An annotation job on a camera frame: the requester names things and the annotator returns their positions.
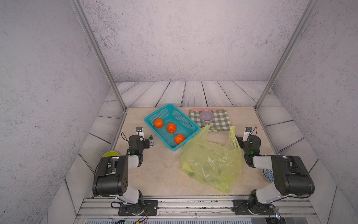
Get teal plastic basket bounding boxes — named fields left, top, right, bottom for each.
left=144, top=104, right=200, bottom=151

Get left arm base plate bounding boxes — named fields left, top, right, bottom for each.
left=118, top=200, right=158, bottom=216

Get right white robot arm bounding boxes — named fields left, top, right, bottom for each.
left=237, top=135, right=315, bottom=215

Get lime green bowl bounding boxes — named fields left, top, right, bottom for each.
left=102, top=151, right=119, bottom=158

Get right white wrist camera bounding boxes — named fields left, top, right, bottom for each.
left=242, top=127, right=253, bottom=142

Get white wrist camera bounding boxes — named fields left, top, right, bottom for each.
left=136, top=127, right=145, bottom=141
left=242, top=127, right=253, bottom=142

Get orange fruit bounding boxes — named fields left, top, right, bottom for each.
left=174, top=134, right=185, bottom=145
left=167, top=123, right=177, bottom=133
left=154, top=119, right=164, bottom=129

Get blue patterned plate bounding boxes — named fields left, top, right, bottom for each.
left=263, top=169, right=274, bottom=183

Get green checkered cloth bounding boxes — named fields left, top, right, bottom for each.
left=189, top=109, right=232, bottom=132

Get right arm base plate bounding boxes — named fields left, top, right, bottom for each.
left=231, top=199, right=275, bottom=216

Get right aluminium frame post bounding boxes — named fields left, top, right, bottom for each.
left=254, top=0, right=319, bottom=112

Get aluminium mounting rail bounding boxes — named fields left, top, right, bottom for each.
left=73, top=195, right=322, bottom=224

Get aluminium frame post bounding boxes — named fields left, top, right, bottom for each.
left=254, top=0, right=319, bottom=112
left=70, top=0, right=127, bottom=111

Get left aluminium frame post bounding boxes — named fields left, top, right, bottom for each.
left=70, top=0, right=127, bottom=111

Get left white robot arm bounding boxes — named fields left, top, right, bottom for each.
left=92, top=134, right=153, bottom=210

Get pink tray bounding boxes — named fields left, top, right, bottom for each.
left=190, top=108, right=222, bottom=112

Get yellow-green plastic bag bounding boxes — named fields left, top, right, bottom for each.
left=180, top=125, right=244, bottom=193

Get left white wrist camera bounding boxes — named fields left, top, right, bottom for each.
left=136, top=127, right=145, bottom=141

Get lilac bowl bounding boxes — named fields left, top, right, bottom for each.
left=199, top=110, right=215, bottom=124

